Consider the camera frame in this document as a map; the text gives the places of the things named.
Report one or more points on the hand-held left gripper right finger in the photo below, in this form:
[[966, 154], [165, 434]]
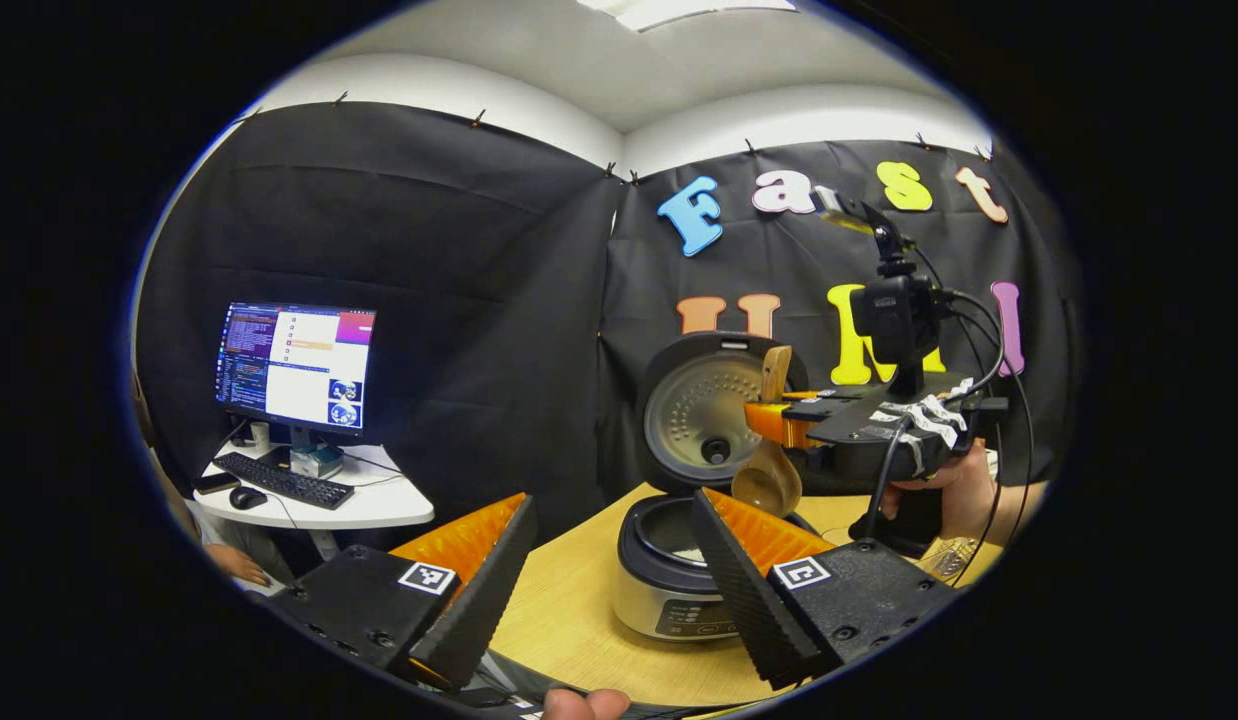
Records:
[[739, 590]]

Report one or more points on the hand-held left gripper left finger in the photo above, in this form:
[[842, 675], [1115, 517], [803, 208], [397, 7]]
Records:
[[489, 590]]

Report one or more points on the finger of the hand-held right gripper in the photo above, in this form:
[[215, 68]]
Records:
[[779, 425], [819, 405]]

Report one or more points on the wooden spoon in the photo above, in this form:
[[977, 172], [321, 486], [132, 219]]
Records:
[[769, 485]]

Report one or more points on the white rice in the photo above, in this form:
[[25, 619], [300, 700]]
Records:
[[687, 553]]

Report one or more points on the black silver rice cooker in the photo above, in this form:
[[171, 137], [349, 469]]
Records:
[[694, 420]]

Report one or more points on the clear chopstick holder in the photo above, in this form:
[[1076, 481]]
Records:
[[949, 560]]

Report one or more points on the white desk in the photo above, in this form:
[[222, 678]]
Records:
[[379, 505]]

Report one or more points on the teal box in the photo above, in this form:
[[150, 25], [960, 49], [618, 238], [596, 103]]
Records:
[[316, 462]]

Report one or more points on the black keyboard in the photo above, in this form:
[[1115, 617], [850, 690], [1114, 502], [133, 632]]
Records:
[[284, 482]]

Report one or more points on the black computer mouse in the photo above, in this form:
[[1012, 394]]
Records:
[[247, 498]]

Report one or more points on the black backdrop cloth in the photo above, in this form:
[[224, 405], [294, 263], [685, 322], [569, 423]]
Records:
[[479, 300]]

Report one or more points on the black phone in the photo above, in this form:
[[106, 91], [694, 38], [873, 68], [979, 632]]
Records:
[[217, 483]]

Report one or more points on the computer monitor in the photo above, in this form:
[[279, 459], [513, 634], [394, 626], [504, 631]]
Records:
[[299, 365]]

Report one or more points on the ceiling light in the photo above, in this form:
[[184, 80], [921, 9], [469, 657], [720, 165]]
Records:
[[679, 12]]

